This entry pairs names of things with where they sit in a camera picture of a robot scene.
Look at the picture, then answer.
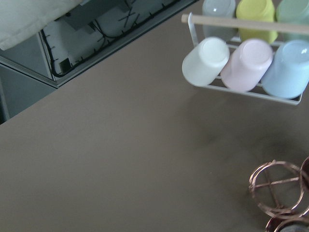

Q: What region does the copper wire bottle basket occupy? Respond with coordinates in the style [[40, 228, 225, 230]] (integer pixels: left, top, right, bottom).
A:
[[248, 158, 309, 232]]

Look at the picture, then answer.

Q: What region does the white plastic cup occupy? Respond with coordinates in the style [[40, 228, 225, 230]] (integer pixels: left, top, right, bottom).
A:
[[182, 37, 230, 87]]

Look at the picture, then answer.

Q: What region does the pink plastic cup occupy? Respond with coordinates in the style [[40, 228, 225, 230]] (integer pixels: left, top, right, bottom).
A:
[[220, 39, 273, 92]]

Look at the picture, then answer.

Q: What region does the grey blue plastic cup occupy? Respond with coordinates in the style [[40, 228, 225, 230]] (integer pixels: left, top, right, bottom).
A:
[[202, 0, 237, 42]]

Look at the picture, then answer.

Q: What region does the white cup rack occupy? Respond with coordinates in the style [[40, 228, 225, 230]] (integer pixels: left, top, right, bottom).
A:
[[182, 14, 309, 105]]

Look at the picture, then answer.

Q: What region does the yellow plastic cup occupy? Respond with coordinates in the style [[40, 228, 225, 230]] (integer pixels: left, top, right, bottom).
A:
[[236, 0, 278, 44]]

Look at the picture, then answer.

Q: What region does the green plastic cup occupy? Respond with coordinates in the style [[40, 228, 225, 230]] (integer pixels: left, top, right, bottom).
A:
[[275, 0, 309, 42]]

